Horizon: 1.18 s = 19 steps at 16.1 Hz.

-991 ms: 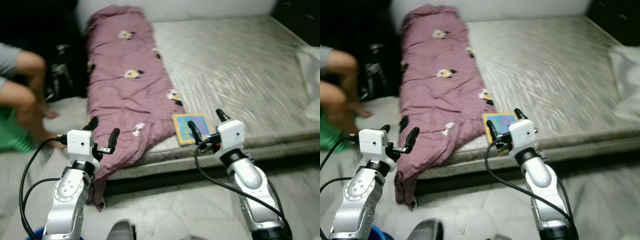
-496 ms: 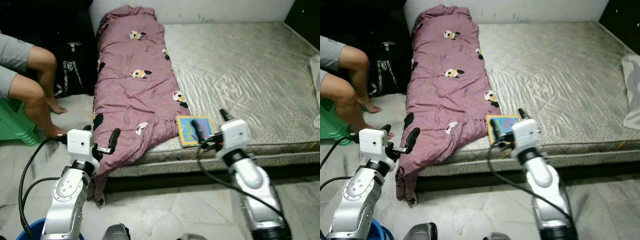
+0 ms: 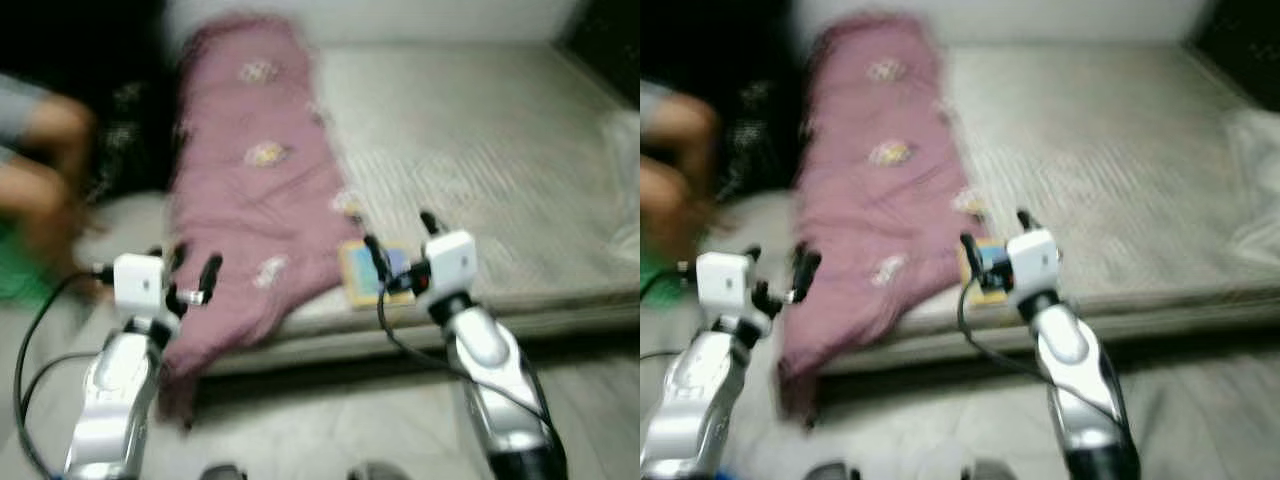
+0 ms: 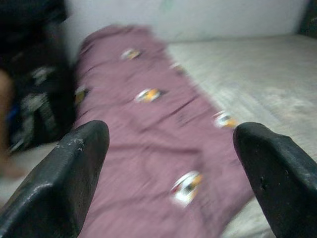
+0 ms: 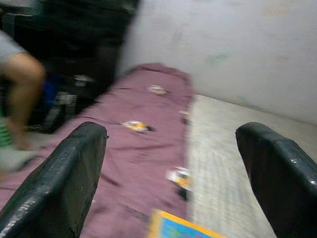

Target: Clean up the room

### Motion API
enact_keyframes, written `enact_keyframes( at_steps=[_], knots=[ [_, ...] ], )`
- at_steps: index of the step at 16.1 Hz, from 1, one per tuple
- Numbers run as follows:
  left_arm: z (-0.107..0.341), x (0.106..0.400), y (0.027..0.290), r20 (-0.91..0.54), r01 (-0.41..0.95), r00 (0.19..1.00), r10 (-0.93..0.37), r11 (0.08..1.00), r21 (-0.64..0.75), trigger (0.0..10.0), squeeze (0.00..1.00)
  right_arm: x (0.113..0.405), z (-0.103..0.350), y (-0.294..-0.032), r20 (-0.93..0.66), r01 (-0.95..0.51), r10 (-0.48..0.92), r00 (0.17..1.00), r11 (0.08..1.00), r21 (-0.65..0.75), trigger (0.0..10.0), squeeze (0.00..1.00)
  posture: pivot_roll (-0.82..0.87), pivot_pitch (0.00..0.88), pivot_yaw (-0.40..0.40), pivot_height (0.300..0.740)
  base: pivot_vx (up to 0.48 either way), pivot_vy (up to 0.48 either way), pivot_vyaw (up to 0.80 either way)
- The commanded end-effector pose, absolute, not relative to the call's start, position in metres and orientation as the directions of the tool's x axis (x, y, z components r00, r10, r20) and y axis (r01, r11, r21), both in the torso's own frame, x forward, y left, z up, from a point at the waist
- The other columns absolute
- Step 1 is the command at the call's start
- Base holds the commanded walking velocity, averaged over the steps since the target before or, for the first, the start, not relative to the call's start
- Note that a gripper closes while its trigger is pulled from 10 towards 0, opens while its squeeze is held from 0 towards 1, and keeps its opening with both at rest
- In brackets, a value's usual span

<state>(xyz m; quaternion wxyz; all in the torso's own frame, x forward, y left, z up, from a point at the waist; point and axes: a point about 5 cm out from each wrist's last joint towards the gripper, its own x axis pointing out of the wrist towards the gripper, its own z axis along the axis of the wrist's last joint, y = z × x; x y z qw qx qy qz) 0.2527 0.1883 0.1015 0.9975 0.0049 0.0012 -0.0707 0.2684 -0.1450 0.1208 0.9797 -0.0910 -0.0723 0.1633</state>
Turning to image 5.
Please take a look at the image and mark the person's bare left leg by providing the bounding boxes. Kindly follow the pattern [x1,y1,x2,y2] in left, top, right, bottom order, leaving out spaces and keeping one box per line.
[0,53,47,151]

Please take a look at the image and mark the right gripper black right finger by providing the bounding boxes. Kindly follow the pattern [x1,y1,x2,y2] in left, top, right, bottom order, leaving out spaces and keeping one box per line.
[235,121,317,238]

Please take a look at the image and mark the green plastic stool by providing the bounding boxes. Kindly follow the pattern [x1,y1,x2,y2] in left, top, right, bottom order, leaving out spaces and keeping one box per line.
[0,104,13,149]

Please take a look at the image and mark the white quilted mattress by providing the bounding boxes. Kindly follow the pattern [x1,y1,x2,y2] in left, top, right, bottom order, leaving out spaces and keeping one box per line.
[185,94,317,238]

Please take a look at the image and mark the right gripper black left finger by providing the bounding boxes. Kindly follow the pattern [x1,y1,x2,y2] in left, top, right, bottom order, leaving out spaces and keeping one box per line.
[0,121,108,238]

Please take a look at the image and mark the purple quilt with cartoon prints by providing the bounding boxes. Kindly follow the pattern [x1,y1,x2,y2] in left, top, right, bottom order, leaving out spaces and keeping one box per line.
[0,63,196,238]

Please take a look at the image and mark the person's grey shorts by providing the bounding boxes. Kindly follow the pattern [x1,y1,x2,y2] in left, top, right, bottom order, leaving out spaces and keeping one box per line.
[0,29,27,65]

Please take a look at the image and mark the colourful book with yellow border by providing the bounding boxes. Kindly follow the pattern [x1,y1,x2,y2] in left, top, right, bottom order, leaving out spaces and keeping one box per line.
[146,208,228,238]

